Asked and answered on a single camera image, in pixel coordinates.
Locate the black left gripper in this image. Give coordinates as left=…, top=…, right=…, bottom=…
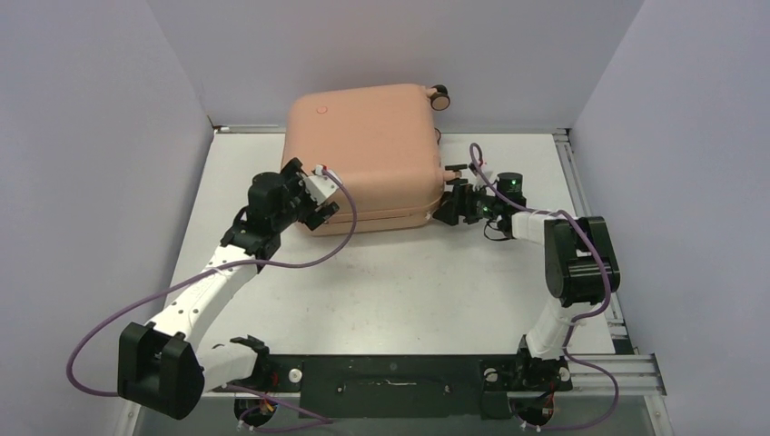
left=273, top=163, right=337, bottom=232

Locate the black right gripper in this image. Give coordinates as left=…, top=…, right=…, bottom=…
left=435, top=181, right=505, bottom=225

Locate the pink hard-shell suitcase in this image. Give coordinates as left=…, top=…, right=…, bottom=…
left=282, top=84, right=451, bottom=236

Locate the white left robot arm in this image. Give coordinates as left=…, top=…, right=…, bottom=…
left=116, top=158, right=347, bottom=420

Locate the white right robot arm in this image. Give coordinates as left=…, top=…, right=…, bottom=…
left=433, top=163, right=620, bottom=391

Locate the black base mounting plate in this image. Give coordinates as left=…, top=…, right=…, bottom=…
left=236, top=353, right=573, bottom=420

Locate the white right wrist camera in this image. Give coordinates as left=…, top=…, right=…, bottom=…
left=469, top=159, right=496, bottom=191

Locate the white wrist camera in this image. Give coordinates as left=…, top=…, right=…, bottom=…
left=469, top=159, right=496, bottom=191
left=302, top=164, right=341, bottom=205

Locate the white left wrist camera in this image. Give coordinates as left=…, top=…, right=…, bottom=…
left=302, top=164, right=341, bottom=205

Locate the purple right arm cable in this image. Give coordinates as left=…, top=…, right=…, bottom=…
left=469, top=142, right=621, bottom=434

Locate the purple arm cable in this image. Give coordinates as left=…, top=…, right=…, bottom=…
left=65, top=168, right=359, bottom=434
left=469, top=142, right=621, bottom=434

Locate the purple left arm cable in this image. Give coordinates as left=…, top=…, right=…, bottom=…
left=65, top=168, right=359, bottom=434

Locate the aluminium front rail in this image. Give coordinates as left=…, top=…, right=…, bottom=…
left=124, top=354, right=667, bottom=399

